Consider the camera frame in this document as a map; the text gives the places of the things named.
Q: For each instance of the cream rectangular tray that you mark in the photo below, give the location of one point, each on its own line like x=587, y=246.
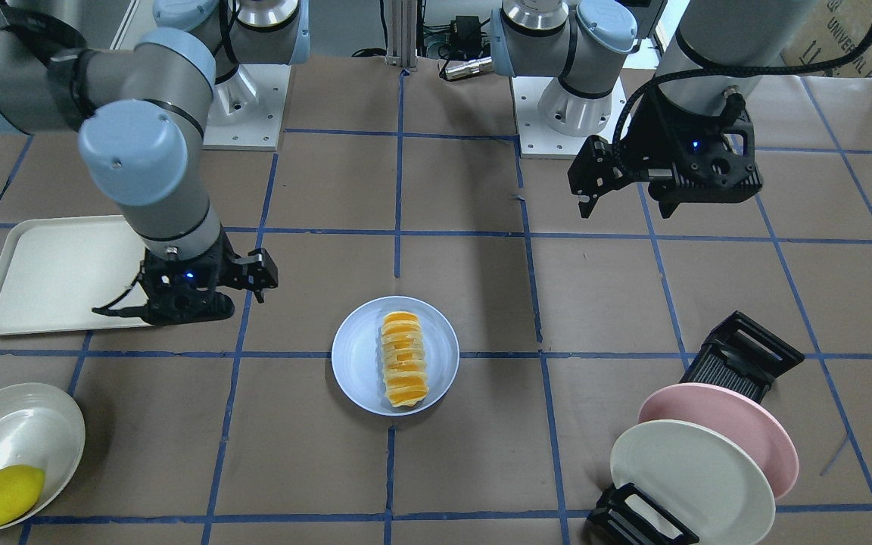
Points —
x=53, y=272

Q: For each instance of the spiral bread roll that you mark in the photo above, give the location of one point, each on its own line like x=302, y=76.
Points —
x=404, y=365

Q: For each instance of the white shallow bowl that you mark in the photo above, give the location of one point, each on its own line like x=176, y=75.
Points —
x=42, y=427

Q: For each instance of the silver metal cylinder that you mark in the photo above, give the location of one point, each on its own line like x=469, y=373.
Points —
x=466, y=69

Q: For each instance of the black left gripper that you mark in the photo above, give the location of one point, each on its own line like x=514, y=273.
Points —
x=646, y=144

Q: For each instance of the black power adapter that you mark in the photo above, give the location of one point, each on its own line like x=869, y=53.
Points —
x=465, y=32

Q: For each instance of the black dish rack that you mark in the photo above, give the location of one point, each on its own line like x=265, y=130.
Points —
x=738, y=354

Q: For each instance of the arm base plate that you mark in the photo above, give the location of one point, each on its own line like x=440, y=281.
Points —
x=247, y=111
x=558, y=136

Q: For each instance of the yellow lemon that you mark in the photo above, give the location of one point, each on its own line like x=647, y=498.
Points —
x=20, y=488

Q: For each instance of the cream white plate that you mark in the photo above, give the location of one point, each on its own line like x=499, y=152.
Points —
x=707, y=482

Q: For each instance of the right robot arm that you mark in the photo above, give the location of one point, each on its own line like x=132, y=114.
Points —
x=140, y=117

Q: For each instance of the aluminium frame post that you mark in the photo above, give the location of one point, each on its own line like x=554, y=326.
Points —
x=402, y=19

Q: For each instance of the pink plate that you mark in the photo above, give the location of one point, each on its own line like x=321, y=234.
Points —
x=742, y=420

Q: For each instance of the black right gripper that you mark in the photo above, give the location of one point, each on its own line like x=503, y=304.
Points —
x=218, y=270

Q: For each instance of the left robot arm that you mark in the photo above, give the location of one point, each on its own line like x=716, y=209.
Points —
x=582, y=49

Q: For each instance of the cardboard box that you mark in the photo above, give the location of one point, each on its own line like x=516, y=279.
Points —
x=833, y=29

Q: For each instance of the light blue plate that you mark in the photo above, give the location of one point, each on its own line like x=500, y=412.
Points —
x=357, y=354

